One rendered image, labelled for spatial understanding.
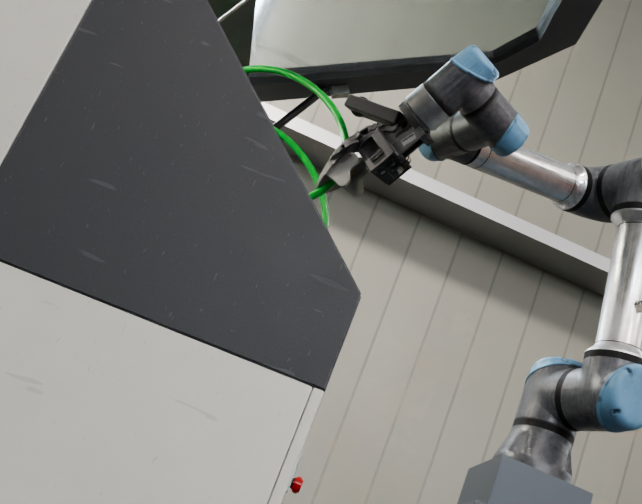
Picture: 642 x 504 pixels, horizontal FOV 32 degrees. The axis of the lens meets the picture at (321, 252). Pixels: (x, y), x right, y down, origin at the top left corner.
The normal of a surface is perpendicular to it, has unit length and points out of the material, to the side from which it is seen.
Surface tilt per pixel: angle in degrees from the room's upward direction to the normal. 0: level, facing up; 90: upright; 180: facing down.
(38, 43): 90
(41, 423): 90
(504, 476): 90
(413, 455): 90
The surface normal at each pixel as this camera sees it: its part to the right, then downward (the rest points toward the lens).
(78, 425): 0.11, -0.36
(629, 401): 0.52, 0.00
